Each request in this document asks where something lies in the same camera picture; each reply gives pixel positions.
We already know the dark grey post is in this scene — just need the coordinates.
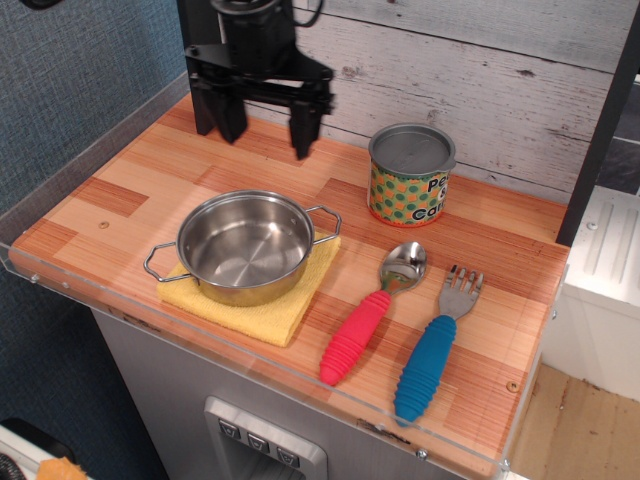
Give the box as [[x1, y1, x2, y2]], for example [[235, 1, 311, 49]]
[[176, 0, 222, 135], [556, 6, 639, 247]]

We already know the dark grey right post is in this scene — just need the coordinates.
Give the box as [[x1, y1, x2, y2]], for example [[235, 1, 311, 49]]
[[556, 6, 639, 247]]

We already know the orange plush object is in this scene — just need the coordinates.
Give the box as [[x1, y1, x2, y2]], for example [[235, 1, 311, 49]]
[[36, 457, 88, 480]]

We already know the yellow folded cloth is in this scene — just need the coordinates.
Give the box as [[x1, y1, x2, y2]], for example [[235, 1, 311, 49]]
[[156, 238, 341, 347]]

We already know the grey toy kitchen cabinet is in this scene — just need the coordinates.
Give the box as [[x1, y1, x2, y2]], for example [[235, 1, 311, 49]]
[[94, 311, 456, 479]]

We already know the red handled metal spoon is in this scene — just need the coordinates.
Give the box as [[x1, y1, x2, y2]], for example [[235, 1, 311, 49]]
[[319, 242, 427, 386]]

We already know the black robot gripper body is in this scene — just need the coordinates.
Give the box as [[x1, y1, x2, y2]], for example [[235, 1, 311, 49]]
[[193, 1, 333, 113]]

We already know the blue handled metal fork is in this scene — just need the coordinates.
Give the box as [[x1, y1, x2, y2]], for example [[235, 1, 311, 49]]
[[393, 265, 484, 424]]

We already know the silver dispenser button panel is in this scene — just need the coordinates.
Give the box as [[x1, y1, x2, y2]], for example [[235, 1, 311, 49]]
[[204, 396, 328, 480]]

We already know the dark grey left post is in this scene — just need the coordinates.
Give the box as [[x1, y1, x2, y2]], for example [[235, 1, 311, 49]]
[[176, 0, 222, 135]]

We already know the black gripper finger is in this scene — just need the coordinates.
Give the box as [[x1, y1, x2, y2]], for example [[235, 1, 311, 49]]
[[289, 102, 322, 160], [208, 92, 247, 144]]

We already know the stainless steel pot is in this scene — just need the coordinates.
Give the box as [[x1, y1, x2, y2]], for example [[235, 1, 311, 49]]
[[143, 190, 342, 307]]

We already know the peas and carrots toy can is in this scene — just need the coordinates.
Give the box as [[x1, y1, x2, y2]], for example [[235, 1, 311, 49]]
[[367, 123, 456, 228]]

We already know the clear acrylic guard rail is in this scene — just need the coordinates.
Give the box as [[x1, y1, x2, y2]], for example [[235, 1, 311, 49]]
[[9, 99, 568, 479]]

